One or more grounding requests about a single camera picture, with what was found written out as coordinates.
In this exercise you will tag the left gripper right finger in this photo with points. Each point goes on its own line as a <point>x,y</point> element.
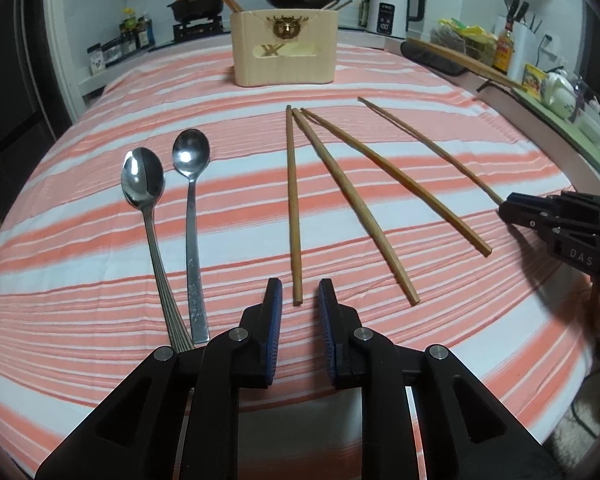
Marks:
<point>424,414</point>

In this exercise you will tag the wooden utensil holder box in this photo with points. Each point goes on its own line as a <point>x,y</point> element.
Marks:
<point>284,46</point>

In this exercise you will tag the white electric kettle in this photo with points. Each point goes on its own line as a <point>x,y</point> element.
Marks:
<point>391,18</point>

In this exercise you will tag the sauce bottle yellow label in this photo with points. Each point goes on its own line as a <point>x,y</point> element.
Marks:
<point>504,50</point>

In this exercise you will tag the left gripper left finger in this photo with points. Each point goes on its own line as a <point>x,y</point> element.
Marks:
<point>176,414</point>

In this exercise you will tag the white teapot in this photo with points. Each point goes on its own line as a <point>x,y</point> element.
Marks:
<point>558,95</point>

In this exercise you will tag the pink striped tablecloth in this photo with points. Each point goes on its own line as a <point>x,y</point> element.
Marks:
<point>79,308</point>

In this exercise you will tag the small white jar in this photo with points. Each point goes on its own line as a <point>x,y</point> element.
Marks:
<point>97,60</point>

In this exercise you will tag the wooden cutting board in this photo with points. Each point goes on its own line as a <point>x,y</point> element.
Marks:
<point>470,63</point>

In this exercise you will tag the wide-bowl steel spoon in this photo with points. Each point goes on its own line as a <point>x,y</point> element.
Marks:
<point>142,183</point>

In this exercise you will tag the green tray mat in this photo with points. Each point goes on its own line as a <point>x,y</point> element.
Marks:
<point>584,139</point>

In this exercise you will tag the small yellow packet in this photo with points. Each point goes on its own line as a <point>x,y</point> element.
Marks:
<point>532,80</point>

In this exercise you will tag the gas stove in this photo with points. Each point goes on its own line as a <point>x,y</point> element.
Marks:
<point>184,32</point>

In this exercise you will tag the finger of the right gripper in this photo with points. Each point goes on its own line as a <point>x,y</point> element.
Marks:
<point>519,204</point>
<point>525,219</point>

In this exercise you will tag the condiment bottles group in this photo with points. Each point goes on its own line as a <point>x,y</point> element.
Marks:
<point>135,34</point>

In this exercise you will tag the bag of yellow items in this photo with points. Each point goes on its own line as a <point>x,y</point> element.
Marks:
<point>473,41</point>

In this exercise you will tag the long flat-handle steel spoon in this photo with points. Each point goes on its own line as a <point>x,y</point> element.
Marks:
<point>190,157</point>

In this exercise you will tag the white knife holder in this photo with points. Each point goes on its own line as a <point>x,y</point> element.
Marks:
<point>525,36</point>

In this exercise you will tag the orange-lid clay pot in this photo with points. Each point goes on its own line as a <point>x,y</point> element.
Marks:
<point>186,11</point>

